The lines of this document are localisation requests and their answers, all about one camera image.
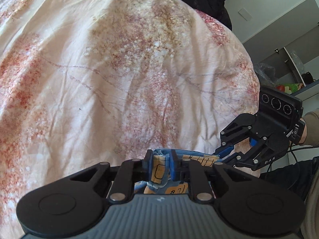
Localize blue patterned child pants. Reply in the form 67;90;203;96
134;148;220;194

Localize pink floral duvet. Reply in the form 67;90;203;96
1;0;260;238

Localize grey wardrobe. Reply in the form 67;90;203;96
243;0;319;90

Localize black cable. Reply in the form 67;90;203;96
264;143;319;175

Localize black right camera box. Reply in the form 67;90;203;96
257;86;305;145

